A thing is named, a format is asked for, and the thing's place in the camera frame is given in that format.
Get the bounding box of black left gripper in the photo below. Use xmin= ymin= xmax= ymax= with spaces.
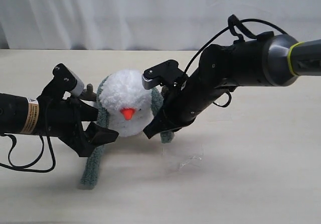
xmin=36 ymin=96 xmax=119 ymax=157

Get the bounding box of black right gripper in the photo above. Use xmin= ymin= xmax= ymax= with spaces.
xmin=143 ymin=70 xmax=225 ymax=139

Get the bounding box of green knitted scarf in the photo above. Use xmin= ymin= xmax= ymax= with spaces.
xmin=79 ymin=74 xmax=176 ymax=190

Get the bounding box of white plush snowman toy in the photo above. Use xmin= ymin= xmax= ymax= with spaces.
xmin=94 ymin=69 xmax=164 ymax=138

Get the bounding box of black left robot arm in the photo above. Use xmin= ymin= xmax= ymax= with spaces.
xmin=1 ymin=93 xmax=119 ymax=157

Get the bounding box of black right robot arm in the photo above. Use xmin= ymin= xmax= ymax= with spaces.
xmin=142 ymin=32 xmax=320 ymax=138

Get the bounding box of clear tape patch near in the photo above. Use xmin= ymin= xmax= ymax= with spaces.
xmin=161 ymin=143 xmax=204 ymax=174

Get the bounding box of white curtain backdrop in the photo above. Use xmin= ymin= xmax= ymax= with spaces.
xmin=1 ymin=0 xmax=320 ymax=50

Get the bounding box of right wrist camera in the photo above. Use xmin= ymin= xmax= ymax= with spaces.
xmin=141 ymin=59 xmax=188 ymax=89

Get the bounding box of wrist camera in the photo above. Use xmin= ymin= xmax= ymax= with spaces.
xmin=141 ymin=59 xmax=188 ymax=89
xmin=41 ymin=63 xmax=84 ymax=100

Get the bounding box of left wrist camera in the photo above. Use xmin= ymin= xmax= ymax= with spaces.
xmin=41 ymin=63 xmax=84 ymax=100

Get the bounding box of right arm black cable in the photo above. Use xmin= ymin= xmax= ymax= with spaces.
xmin=173 ymin=14 xmax=289 ymax=108

